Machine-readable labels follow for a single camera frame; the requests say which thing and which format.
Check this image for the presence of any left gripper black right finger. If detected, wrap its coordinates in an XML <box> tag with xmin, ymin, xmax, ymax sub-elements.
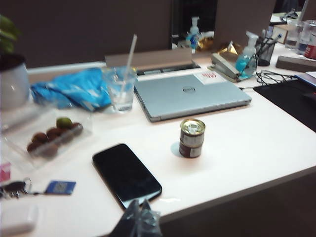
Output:
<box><xmin>140</xmin><ymin>199</ymin><xmax>163</xmax><ymax>237</ymax></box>

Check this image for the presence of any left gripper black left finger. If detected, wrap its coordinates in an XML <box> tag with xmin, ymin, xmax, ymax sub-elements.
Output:
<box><xmin>112</xmin><ymin>199</ymin><xmax>142</xmax><ymax>237</ymax></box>

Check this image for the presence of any black smartphone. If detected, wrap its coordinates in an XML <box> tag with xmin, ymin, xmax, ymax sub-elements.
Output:
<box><xmin>92</xmin><ymin>143</ymin><xmax>163</xmax><ymax>210</ymax></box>

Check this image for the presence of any blue key tag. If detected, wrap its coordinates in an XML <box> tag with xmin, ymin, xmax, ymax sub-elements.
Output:
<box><xmin>45</xmin><ymin>180</ymin><xmax>77</xmax><ymax>196</ymax></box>

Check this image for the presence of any brown lychee fruit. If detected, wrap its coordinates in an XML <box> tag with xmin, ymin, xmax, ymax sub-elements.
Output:
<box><xmin>71</xmin><ymin>122</ymin><xmax>83</xmax><ymax>136</ymax></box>
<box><xmin>46</xmin><ymin>127</ymin><xmax>62</xmax><ymax>141</ymax></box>
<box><xmin>26</xmin><ymin>142</ymin><xmax>40</xmax><ymax>155</ymax></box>
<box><xmin>32</xmin><ymin>132</ymin><xmax>49</xmax><ymax>145</ymax></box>

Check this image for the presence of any white earbuds case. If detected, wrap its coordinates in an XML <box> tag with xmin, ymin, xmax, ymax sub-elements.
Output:
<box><xmin>0</xmin><ymin>204</ymin><xmax>40</xmax><ymax>235</ymax></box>

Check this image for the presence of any green lychee fruit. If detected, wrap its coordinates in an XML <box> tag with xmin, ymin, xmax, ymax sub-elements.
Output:
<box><xmin>56</xmin><ymin>117</ymin><xmax>74</xmax><ymax>129</ymax></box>

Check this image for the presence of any bunch of dark keys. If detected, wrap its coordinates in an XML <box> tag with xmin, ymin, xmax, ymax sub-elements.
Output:
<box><xmin>0</xmin><ymin>177</ymin><xmax>41</xmax><ymax>199</ymax></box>

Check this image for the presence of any clear plastic cup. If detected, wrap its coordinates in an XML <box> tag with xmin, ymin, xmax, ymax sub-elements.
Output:
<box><xmin>102</xmin><ymin>66</ymin><xmax>138</xmax><ymax>113</ymax></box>

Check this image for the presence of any silver Dell laptop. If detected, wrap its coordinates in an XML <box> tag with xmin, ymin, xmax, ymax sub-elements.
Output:
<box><xmin>133</xmin><ymin>71</ymin><xmax>252</xmax><ymax>123</ymax></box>

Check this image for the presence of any clear plastic fruit container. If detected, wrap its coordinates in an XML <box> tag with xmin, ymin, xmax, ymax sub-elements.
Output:
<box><xmin>0</xmin><ymin>106</ymin><xmax>93</xmax><ymax>173</ymax></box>

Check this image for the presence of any small pink packet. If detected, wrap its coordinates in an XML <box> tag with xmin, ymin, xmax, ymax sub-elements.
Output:
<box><xmin>0</xmin><ymin>161</ymin><xmax>12</xmax><ymax>182</ymax></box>

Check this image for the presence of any blue snack bag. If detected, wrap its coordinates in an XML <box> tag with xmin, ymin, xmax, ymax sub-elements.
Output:
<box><xmin>30</xmin><ymin>68</ymin><xmax>113</xmax><ymax>111</ymax></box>

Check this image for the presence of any white drinking straw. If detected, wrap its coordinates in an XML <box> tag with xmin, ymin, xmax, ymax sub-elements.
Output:
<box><xmin>119</xmin><ymin>34</ymin><xmax>138</xmax><ymax>99</ymax></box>

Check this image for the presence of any beige stapler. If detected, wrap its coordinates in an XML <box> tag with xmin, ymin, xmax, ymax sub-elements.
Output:
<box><xmin>209</xmin><ymin>52</ymin><xmax>241</xmax><ymax>83</ymax></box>

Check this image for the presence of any white plant pot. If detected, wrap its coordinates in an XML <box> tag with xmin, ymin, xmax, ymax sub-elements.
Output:
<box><xmin>0</xmin><ymin>54</ymin><xmax>30</xmax><ymax>111</ymax></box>

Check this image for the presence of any black mouse pad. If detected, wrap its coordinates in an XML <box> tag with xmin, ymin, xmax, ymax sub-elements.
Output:
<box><xmin>253</xmin><ymin>78</ymin><xmax>316</xmax><ymax>133</ymax></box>

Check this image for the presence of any blue hand sanitizer bottle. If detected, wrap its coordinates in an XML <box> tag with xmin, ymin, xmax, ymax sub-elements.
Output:
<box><xmin>235</xmin><ymin>31</ymin><xmax>259</xmax><ymax>80</ymax></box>

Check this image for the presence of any gold foil wrapper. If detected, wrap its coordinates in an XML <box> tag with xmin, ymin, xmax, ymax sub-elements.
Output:
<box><xmin>213</xmin><ymin>41</ymin><xmax>242</xmax><ymax>62</ymax></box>

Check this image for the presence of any black mesh pen holder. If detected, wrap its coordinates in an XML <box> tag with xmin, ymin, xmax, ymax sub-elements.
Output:
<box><xmin>255</xmin><ymin>37</ymin><xmax>277</xmax><ymax>67</ymax></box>

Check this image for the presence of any brown desk partition screen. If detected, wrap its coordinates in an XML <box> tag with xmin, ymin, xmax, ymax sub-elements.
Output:
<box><xmin>0</xmin><ymin>0</ymin><xmax>277</xmax><ymax>69</ymax></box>

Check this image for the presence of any black glossy panel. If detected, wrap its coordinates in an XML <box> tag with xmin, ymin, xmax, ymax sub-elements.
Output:
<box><xmin>170</xmin><ymin>0</ymin><xmax>218</xmax><ymax>50</ymax></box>

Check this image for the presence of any brown rectangular block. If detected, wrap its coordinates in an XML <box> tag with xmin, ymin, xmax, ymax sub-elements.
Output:
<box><xmin>275</xmin><ymin>55</ymin><xmax>316</xmax><ymax>74</ymax></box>

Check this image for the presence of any green leafy plant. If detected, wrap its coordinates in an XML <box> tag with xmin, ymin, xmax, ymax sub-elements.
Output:
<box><xmin>0</xmin><ymin>14</ymin><xmax>22</xmax><ymax>55</ymax></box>

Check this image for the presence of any white cardboard box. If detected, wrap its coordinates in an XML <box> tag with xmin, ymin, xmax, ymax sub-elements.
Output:
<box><xmin>273</xmin><ymin>24</ymin><xmax>302</xmax><ymax>44</ymax></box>

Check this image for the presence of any clear glass cup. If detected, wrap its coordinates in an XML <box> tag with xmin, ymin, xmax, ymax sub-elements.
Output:
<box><xmin>285</xmin><ymin>21</ymin><xmax>304</xmax><ymax>50</ymax></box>

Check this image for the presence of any red labelled container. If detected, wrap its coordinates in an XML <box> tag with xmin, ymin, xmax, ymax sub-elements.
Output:
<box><xmin>304</xmin><ymin>33</ymin><xmax>316</xmax><ymax>60</ymax></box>

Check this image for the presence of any clear water bottle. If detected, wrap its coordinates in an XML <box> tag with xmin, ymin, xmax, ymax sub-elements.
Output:
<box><xmin>297</xmin><ymin>20</ymin><xmax>313</xmax><ymax>55</ymax></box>

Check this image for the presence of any brown desk cable flap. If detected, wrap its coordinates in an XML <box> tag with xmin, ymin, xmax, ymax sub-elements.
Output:
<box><xmin>104</xmin><ymin>47</ymin><xmax>193</xmax><ymax>68</ymax></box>

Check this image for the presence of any black mouse cable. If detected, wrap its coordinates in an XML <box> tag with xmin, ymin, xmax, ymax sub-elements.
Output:
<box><xmin>255</xmin><ymin>69</ymin><xmax>301</xmax><ymax>86</ymax></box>

